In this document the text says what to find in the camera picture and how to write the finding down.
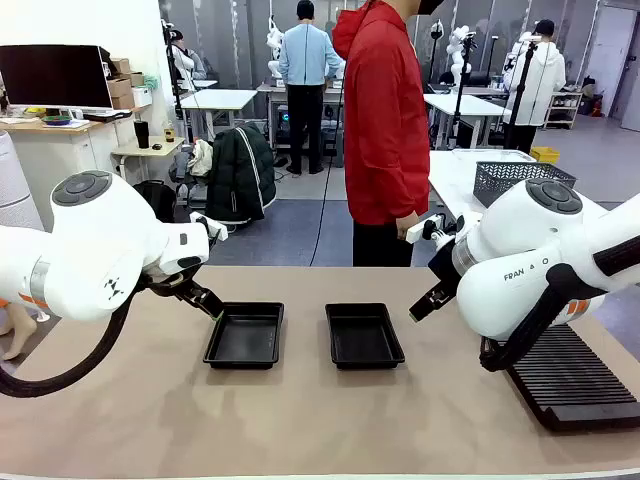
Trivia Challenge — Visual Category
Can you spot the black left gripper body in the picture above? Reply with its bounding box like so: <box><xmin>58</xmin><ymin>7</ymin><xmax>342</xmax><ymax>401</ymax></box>
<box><xmin>139</xmin><ymin>260</ymin><xmax>205</xmax><ymax>300</ymax></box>

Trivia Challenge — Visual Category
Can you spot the black arm cable sleeve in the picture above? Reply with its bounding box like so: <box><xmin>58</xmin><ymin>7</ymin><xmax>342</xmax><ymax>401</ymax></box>
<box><xmin>478</xmin><ymin>234</ymin><xmax>640</xmax><ymax>374</ymax></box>
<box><xmin>0</xmin><ymin>279</ymin><xmax>147</xmax><ymax>399</ymax></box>

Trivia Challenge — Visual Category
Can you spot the mannequin leg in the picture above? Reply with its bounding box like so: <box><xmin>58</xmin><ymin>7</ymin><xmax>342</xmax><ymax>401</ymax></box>
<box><xmin>0</xmin><ymin>302</ymin><xmax>39</xmax><ymax>361</ymax></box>

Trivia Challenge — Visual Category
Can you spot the person in light blue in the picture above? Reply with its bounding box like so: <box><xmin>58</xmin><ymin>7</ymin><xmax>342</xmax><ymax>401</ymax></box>
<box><xmin>278</xmin><ymin>0</ymin><xmax>344</xmax><ymax>176</ymax></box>

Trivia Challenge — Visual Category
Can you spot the black backpack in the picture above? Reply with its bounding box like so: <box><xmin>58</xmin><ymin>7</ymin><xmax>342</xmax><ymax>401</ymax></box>
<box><xmin>132</xmin><ymin>179</ymin><xmax>178</xmax><ymax>225</ymax></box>

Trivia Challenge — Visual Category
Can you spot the white side table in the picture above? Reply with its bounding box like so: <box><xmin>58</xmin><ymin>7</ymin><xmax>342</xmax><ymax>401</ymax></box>
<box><xmin>428</xmin><ymin>148</ymin><xmax>539</xmax><ymax>236</ymax></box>

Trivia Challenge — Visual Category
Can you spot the small wooden side table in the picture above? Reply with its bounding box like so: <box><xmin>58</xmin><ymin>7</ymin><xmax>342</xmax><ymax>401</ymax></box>
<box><xmin>110</xmin><ymin>135</ymin><xmax>186</xmax><ymax>201</ymax></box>

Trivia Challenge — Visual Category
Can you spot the person in white top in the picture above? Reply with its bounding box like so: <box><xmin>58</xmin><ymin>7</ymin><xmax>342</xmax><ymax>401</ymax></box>
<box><xmin>502</xmin><ymin>18</ymin><xmax>568</xmax><ymax>154</ymax></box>

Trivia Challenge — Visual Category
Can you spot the white cloth bag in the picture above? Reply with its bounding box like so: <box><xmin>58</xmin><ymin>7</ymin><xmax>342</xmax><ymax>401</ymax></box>
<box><xmin>187</xmin><ymin>138</ymin><xmax>215</xmax><ymax>179</ymax></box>

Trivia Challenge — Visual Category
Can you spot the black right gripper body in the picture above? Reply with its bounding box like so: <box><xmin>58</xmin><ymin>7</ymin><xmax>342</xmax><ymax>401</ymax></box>
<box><xmin>428</xmin><ymin>238</ymin><xmax>465</xmax><ymax>297</ymax></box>

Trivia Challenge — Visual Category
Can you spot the person in red jacket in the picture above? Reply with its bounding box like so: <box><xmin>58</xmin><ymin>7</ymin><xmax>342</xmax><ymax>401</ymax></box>
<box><xmin>332</xmin><ymin>0</ymin><xmax>432</xmax><ymax>268</ymax></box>

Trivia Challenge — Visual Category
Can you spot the person's right hand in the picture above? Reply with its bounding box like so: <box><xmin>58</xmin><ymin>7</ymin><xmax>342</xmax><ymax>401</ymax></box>
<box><xmin>394</xmin><ymin>212</ymin><xmax>420</xmax><ymax>240</ymax></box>

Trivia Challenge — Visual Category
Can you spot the black computer monitor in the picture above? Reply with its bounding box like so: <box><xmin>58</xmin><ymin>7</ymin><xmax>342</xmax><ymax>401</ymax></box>
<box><xmin>0</xmin><ymin>44</ymin><xmax>114</xmax><ymax>111</ymax></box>

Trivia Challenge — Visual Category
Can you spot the black hanging cable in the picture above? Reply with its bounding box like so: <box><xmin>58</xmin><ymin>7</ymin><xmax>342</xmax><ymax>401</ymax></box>
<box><xmin>307</xmin><ymin>89</ymin><xmax>347</xmax><ymax>267</ymax></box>

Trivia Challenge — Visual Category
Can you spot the black tripod stand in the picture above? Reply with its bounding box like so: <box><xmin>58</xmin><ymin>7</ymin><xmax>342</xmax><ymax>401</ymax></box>
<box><xmin>502</xmin><ymin>39</ymin><xmax>541</xmax><ymax>151</ymax></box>
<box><xmin>449</xmin><ymin>32</ymin><xmax>477</xmax><ymax>151</ymax></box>

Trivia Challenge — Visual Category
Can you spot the white background table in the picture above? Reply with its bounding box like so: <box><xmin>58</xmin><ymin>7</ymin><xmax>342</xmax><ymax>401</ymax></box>
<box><xmin>179</xmin><ymin>88</ymin><xmax>259</xmax><ymax>142</ymax></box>

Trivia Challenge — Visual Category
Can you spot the black ESD tray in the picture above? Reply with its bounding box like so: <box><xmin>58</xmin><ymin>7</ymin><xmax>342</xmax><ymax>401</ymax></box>
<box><xmin>202</xmin><ymin>301</ymin><xmax>285</xmax><ymax>371</ymax></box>
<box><xmin>324</xmin><ymin>302</ymin><xmax>406</xmax><ymax>371</ymax></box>

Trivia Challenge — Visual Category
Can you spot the person's right forearm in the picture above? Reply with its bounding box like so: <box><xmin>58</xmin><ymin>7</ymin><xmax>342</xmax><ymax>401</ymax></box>
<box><xmin>394</xmin><ymin>159</ymin><xmax>432</xmax><ymax>222</ymax></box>

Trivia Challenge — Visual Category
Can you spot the seated person in cap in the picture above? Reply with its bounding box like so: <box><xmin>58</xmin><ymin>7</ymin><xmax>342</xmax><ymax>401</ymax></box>
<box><xmin>169</xmin><ymin>29</ymin><xmax>208</xmax><ymax>82</ymax></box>

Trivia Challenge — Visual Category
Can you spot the dark green jacket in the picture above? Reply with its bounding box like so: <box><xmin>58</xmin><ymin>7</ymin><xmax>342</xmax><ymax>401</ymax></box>
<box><xmin>203</xmin><ymin>122</ymin><xmax>277</xmax><ymax>225</ymax></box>

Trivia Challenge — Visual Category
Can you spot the grey mesh basket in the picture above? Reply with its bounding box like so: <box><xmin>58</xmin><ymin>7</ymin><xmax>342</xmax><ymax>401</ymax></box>
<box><xmin>472</xmin><ymin>160</ymin><xmax>578</xmax><ymax>209</ymax></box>

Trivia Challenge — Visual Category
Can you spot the white shallow tray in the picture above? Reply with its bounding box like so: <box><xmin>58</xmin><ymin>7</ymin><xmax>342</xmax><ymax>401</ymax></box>
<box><xmin>452</xmin><ymin>148</ymin><xmax>539</xmax><ymax>164</ymax></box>

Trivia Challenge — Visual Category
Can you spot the white air purifier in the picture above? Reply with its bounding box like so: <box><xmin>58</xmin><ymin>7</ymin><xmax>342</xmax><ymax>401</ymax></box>
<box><xmin>0</xmin><ymin>130</ymin><xmax>45</xmax><ymax>232</ymax></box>

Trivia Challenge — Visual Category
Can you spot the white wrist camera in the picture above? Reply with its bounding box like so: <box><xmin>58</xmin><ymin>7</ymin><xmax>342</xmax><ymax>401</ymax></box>
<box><xmin>405</xmin><ymin>213</ymin><xmax>447</xmax><ymax>245</ymax></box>
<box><xmin>189</xmin><ymin>211</ymin><xmax>230</xmax><ymax>242</ymax></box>

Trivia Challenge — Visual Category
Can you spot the black left arm cable sleeve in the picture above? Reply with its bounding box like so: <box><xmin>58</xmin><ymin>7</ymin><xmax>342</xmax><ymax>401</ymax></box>
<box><xmin>0</xmin><ymin>279</ymin><xmax>147</xmax><ymax>399</ymax></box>

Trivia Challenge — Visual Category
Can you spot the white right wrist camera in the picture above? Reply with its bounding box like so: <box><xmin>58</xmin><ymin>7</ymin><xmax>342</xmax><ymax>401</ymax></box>
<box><xmin>405</xmin><ymin>213</ymin><xmax>447</xmax><ymax>245</ymax></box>

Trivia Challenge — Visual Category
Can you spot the black slotted board rack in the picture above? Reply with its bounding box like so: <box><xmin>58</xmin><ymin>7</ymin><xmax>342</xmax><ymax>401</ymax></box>
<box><xmin>504</xmin><ymin>322</ymin><xmax>640</xmax><ymax>434</ymax></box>

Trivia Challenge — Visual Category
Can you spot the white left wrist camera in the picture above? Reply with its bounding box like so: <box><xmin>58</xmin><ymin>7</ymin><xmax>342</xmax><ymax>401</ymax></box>
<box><xmin>189</xmin><ymin>211</ymin><xmax>230</xmax><ymax>242</ymax></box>

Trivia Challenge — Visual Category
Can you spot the black right arm cable sleeve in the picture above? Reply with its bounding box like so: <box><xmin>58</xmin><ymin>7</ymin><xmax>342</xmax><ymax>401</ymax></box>
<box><xmin>478</xmin><ymin>234</ymin><xmax>640</xmax><ymax>374</ymax></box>

